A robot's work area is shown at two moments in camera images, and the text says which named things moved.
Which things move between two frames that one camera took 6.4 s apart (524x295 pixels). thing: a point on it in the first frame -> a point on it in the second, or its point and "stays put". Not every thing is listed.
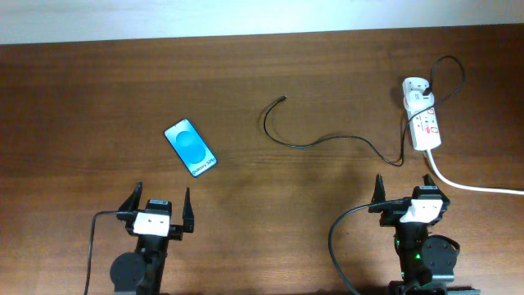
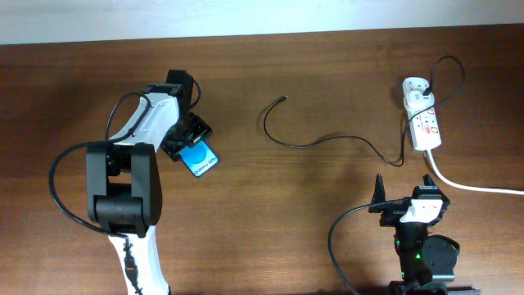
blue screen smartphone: [191, 147] stays put
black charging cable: [436, 61] stays put
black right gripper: [390, 219] stays put
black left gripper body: [173, 232] -> [183, 133]
